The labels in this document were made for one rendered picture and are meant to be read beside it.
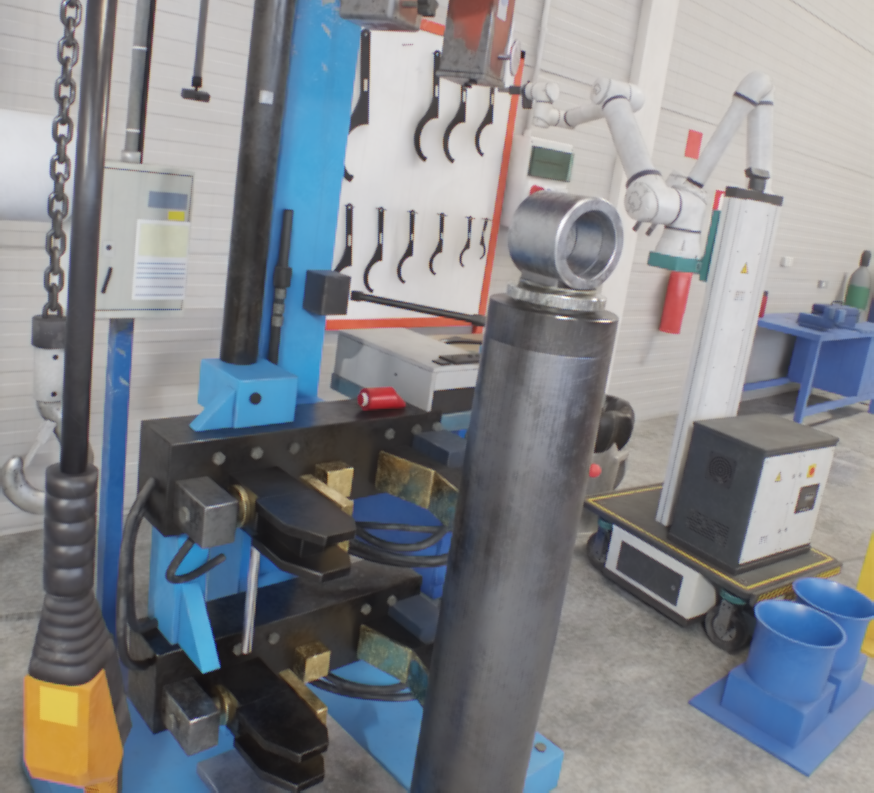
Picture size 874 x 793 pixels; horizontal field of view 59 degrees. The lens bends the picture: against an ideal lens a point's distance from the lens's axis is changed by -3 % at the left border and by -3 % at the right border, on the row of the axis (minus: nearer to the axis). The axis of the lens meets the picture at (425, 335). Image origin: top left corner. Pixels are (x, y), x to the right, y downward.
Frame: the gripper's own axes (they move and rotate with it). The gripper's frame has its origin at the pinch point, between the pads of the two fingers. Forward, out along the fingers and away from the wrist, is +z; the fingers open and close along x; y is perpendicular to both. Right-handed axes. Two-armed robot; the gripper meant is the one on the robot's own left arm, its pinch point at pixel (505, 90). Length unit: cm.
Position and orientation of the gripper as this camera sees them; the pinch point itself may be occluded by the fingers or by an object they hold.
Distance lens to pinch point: 436.6
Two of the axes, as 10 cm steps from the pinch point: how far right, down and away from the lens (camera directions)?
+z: -6.6, -2.4, 7.2
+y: 0.4, -9.6, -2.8
